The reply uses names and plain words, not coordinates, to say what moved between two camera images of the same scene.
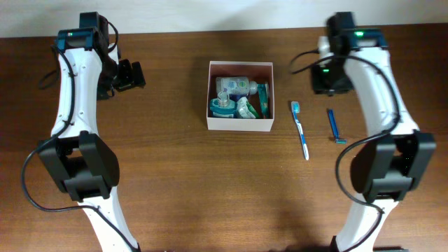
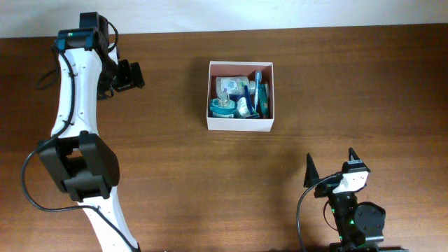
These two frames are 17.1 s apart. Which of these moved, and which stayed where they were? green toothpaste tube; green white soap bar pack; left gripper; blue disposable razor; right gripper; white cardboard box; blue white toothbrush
Moved: right gripper; blue white toothbrush; blue disposable razor
Stayed: green white soap bar pack; green toothpaste tube; white cardboard box; left gripper
